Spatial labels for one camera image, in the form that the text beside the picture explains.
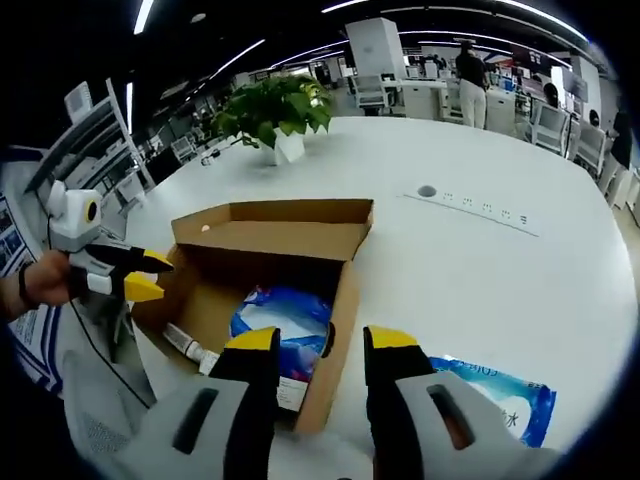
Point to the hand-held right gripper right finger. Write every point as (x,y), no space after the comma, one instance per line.
(395,370)

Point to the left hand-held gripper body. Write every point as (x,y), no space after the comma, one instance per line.
(75,220)

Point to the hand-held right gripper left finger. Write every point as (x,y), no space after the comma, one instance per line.
(245,370)

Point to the blue white soft packet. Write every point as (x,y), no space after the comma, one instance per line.
(295,320)
(480,390)

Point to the brown cardboard shoe box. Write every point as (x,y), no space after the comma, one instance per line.
(280,235)

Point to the person's left hand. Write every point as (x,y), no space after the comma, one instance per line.
(50,280)

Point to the white tube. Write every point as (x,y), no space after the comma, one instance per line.
(192,350)

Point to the white metal rack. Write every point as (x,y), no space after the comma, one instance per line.
(95,145)

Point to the black wristband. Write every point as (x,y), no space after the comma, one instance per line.
(27,287)

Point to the blue white display board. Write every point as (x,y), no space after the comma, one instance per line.
(30,330)

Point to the small black white device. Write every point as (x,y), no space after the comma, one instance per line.
(210,157)

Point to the grey mesh office chair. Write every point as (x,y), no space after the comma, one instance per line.
(100,425)

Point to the white table socket panel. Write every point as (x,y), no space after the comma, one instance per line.
(470,202)

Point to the green potted plant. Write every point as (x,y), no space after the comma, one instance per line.
(275,110)

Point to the long ceiling light strip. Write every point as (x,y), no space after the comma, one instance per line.
(143,15)

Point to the white office chair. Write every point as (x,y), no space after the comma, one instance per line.
(375,90)
(550,127)
(590,150)

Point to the white square pillar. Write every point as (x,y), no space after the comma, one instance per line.
(375,47)

